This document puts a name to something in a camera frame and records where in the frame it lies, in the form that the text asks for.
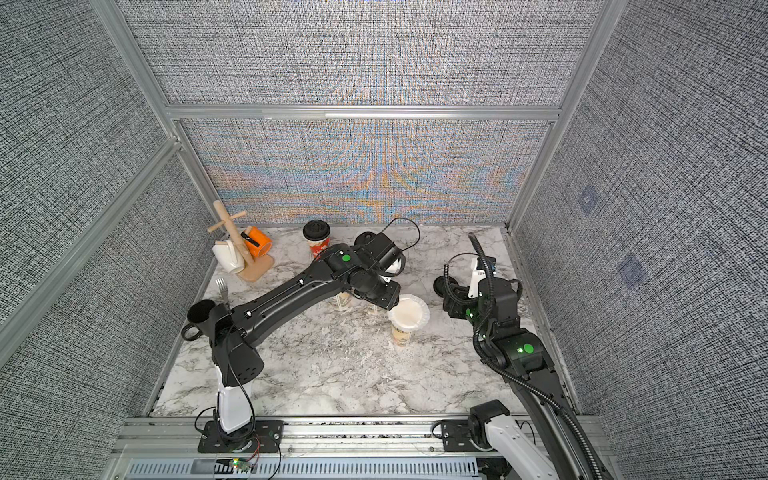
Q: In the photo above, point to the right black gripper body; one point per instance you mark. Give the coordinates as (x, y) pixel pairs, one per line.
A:
(455, 301)

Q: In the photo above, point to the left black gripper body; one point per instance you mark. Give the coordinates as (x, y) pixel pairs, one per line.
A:
(387, 297)

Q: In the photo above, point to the white leak-proof paper disc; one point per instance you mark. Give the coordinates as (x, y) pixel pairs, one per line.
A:
(410, 314)

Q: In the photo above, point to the cream paper cup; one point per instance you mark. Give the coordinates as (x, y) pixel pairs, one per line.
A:
(401, 338)
(342, 301)

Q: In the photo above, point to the black cup lid back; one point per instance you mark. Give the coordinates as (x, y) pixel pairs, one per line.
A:
(441, 285)

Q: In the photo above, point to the red paper milk tea cup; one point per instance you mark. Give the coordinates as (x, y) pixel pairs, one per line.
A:
(317, 247)

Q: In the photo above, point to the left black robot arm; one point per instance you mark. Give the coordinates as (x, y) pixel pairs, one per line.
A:
(234, 333)

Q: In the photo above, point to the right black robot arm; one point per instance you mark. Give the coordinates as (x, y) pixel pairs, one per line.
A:
(559, 447)

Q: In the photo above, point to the wooden mug tree stand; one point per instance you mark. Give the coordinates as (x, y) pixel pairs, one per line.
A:
(254, 268)

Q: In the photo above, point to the orange mug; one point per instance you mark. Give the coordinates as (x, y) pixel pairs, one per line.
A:
(257, 242)

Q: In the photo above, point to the white mug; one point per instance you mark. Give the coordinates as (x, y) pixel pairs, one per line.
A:
(228, 256)

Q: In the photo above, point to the black mug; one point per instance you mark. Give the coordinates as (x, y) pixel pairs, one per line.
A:
(201, 318)

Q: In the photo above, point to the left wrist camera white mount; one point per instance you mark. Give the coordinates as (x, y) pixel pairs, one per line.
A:
(388, 259)

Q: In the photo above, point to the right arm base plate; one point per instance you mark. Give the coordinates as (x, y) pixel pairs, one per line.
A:
(454, 435)

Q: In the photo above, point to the silver fork green handle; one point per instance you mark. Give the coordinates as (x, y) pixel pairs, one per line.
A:
(223, 290)

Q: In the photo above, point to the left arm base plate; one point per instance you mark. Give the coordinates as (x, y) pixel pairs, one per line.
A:
(264, 436)

